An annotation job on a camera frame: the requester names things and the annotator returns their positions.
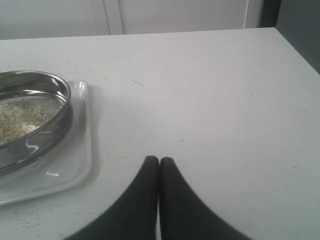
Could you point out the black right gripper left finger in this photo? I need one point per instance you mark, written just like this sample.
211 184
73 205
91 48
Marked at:
134 215

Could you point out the white plastic tray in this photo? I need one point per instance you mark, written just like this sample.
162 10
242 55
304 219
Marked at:
68 164

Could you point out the round steel mesh sieve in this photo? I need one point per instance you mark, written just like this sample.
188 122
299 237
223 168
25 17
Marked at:
28 87

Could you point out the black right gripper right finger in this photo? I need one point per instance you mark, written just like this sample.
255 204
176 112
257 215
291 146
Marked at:
183 215

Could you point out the yellow and white grain mixture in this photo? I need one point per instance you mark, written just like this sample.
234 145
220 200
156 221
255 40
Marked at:
18 120

